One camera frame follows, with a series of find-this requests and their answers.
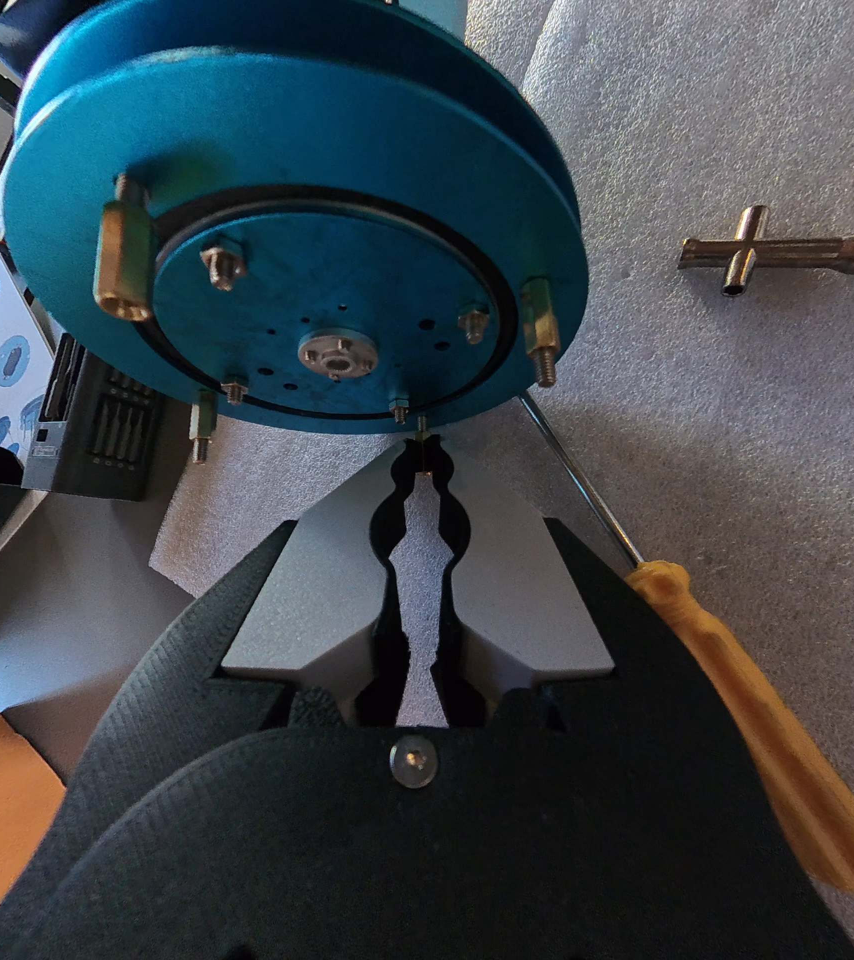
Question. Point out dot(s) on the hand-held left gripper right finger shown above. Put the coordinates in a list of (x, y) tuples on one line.
[(524, 600)]

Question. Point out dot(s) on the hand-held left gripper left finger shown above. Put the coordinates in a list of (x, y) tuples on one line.
[(299, 600)]

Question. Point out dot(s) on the blue round metal turntable base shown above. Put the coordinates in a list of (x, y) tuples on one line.
[(322, 120)]

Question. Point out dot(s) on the white foam mat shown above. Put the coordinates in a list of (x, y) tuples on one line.
[(697, 450)]

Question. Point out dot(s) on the black screwdriver bit case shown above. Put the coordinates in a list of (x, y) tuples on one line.
[(112, 442)]

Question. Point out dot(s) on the metal cross wrench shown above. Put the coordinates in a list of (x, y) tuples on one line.
[(746, 251)]

